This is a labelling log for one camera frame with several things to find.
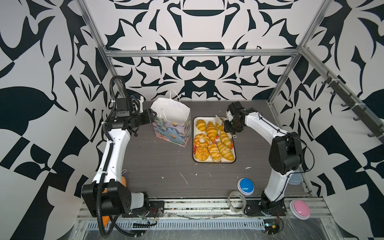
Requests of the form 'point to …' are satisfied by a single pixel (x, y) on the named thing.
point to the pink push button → (300, 209)
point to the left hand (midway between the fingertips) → (151, 112)
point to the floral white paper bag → (172, 123)
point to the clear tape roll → (236, 210)
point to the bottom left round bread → (202, 153)
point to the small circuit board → (271, 226)
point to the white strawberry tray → (210, 143)
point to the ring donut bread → (201, 140)
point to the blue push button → (245, 186)
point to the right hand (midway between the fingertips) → (228, 128)
